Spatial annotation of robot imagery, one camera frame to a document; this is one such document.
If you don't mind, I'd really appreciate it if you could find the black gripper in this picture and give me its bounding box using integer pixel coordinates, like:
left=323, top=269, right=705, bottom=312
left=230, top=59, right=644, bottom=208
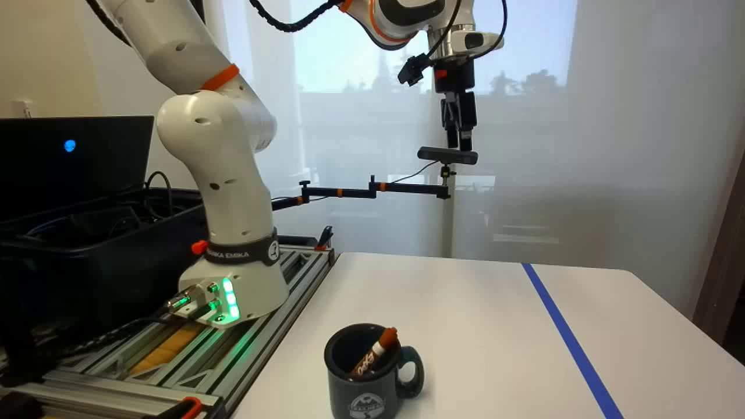
left=434, top=56, right=479, bottom=155

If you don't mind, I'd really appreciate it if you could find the brown Expo dry-erase marker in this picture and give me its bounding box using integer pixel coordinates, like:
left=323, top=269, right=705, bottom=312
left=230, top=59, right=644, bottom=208
left=346, top=327, right=400, bottom=383

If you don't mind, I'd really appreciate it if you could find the dark teal ceramic mug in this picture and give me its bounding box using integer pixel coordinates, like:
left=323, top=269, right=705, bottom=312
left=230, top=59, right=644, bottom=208
left=321, top=322, right=429, bottom=419

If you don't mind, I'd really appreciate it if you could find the blue tape line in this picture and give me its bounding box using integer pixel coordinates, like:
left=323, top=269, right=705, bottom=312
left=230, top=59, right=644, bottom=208
left=519, top=262, right=627, bottom=419

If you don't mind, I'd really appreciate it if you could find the black monitor with blue light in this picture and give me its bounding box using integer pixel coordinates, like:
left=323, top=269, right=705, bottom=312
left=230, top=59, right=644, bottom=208
left=0, top=115, right=155, bottom=228

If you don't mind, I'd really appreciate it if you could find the black plastic storage bin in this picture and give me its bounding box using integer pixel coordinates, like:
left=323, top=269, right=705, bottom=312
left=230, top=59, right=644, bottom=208
left=0, top=187, right=213, bottom=348

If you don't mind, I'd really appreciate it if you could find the yellow wooden strip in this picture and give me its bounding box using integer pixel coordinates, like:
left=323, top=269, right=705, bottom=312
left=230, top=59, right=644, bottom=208
left=125, top=320, right=207, bottom=379

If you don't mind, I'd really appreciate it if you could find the black orange clamp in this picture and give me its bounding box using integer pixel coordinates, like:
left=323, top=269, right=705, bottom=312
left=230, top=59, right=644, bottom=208
left=158, top=394, right=207, bottom=419

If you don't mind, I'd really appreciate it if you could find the black stereo camera bar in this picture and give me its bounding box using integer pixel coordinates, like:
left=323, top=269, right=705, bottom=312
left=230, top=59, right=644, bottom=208
left=414, top=145, right=479, bottom=169

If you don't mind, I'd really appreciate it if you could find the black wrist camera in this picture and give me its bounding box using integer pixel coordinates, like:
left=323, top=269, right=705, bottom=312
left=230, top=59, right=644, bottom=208
left=395, top=51, right=435, bottom=89

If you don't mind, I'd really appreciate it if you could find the thin black camera cable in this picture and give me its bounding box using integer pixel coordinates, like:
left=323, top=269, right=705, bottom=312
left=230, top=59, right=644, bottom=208
left=424, top=0, right=513, bottom=60

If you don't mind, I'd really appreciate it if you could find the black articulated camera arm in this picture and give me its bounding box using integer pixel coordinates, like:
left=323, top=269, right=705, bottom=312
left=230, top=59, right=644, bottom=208
left=268, top=176, right=455, bottom=215

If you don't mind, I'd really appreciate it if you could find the small black orange bracket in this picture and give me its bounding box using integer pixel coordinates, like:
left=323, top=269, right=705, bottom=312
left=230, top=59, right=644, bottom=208
left=313, top=224, right=338, bottom=255

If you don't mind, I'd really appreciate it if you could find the black braided cable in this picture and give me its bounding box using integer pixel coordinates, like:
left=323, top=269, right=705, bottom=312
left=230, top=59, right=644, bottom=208
left=244, top=0, right=350, bottom=35

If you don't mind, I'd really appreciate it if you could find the aluminium rail base frame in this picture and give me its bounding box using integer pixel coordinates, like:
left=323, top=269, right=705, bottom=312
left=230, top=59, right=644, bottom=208
left=13, top=238, right=341, bottom=419

